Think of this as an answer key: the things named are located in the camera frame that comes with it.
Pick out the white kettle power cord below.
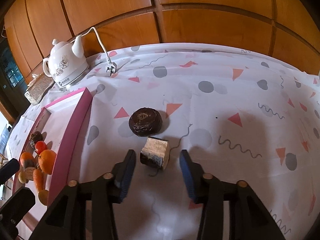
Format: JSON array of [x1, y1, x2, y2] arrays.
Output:
[[72, 26, 118, 77]]

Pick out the wooden log block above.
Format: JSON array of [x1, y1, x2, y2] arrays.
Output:
[[139, 137, 170, 170]]

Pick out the orange carrot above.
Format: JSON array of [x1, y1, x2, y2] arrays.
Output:
[[33, 168, 44, 192]]

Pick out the red tomato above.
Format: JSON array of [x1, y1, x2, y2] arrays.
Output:
[[35, 141, 48, 155]]

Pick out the woven tissue box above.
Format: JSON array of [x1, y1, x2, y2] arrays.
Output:
[[24, 73, 54, 105]]

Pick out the orange mandarin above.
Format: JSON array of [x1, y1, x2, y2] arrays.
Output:
[[39, 150, 57, 175], [20, 152, 35, 167]]

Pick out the small beige ball in tray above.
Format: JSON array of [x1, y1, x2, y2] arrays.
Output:
[[18, 171, 28, 184]]

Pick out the patterned white tablecloth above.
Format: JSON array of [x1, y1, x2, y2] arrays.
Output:
[[4, 42, 320, 240]]

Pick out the wooden block in tray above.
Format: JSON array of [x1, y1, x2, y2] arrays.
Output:
[[23, 159, 37, 181]]

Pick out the small yellow round fruit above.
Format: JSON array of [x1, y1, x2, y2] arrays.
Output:
[[38, 189, 49, 206]]

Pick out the wooden panelled cabinet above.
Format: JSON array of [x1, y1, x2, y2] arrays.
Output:
[[1, 0, 319, 81]]

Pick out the white ceramic electric kettle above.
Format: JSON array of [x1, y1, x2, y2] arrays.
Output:
[[42, 35, 88, 88]]

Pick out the orange mandarin in tray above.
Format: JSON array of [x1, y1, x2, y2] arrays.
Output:
[[20, 152, 35, 167]]

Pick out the dark round chocolate pastry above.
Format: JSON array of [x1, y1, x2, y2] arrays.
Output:
[[129, 107, 163, 137]]

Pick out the pink shallow box tray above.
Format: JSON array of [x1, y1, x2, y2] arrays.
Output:
[[12, 87, 94, 233]]

